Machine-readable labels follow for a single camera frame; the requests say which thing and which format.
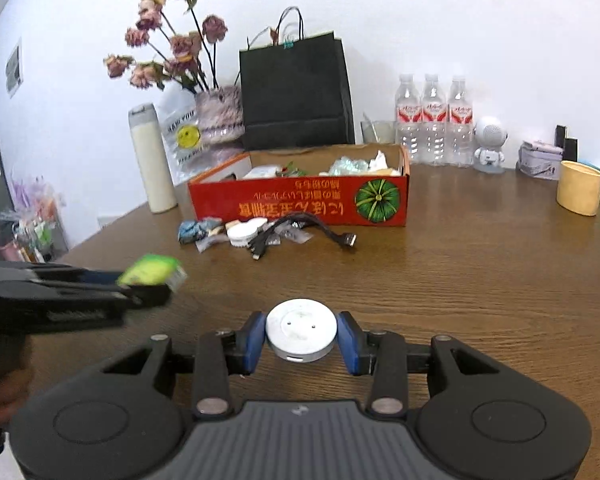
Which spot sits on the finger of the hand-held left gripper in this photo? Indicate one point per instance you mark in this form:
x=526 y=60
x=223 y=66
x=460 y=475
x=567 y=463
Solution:
x=100 y=277
x=80 y=297

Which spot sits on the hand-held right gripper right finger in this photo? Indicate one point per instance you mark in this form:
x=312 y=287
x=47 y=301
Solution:
x=347 y=345

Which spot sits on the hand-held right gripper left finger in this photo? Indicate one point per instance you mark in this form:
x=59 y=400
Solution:
x=256 y=345

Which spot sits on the white round charger disc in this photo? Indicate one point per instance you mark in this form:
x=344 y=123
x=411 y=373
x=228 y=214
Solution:
x=300 y=327

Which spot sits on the green small box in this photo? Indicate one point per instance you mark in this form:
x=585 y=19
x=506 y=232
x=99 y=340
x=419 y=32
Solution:
x=147 y=269

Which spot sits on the dark blue foil wrapper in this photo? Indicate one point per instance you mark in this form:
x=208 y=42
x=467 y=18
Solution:
x=195 y=230

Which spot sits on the small grey packet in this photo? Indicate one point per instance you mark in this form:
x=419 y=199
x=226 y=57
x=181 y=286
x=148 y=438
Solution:
x=207 y=245

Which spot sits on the white round case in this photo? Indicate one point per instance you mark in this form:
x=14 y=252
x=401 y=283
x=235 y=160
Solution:
x=242 y=234

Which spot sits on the red cardboard box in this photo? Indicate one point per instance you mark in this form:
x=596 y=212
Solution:
x=305 y=205

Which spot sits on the white tissue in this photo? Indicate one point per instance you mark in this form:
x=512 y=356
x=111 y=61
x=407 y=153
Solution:
x=378 y=160

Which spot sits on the wooden desktop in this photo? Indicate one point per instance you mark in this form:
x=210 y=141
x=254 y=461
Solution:
x=455 y=285

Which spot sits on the person's left hand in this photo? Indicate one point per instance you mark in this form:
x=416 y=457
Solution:
x=10 y=392

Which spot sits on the cluttered storage shelf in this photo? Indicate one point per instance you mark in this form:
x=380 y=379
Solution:
x=30 y=225

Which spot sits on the clear plastic packet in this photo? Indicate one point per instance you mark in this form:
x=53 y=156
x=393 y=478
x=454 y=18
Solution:
x=295 y=234

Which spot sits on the white thermos bottle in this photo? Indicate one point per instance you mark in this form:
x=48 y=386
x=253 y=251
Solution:
x=152 y=170

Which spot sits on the clear smiley plastic bag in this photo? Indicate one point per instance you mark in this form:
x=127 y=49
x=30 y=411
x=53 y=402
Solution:
x=182 y=135

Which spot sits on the purple textured vase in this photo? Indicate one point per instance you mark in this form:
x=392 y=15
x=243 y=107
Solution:
x=220 y=115

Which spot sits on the clear glass cup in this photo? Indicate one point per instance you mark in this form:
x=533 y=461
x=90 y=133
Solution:
x=384 y=132

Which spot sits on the dried pink flowers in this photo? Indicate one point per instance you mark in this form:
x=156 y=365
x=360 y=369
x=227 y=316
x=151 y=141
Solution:
x=182 y=45

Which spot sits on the black paper bag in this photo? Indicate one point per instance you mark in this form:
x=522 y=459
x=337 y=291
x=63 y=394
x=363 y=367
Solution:
x=295 y=95

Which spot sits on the white robot-shaped speaker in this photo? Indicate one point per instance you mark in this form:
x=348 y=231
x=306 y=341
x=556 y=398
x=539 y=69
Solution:
x=490 y=132

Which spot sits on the grey tin box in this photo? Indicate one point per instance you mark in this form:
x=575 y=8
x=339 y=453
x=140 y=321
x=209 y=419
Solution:
x=537 y=166

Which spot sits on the pink small device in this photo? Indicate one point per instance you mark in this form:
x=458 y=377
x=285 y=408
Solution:
x=542 y=147

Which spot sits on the yellow mug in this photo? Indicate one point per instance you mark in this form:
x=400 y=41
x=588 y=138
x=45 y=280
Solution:
x=580 y=190

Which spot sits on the black rectangular tube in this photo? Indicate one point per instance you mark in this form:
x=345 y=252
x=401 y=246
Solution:
x=570 y=150
x=560 y=135

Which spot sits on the white wall outlet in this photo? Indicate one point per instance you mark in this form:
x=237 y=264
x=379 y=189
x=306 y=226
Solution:
x=106 y=222

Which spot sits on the small wall picture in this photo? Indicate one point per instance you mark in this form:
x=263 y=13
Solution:
x=13 y=67

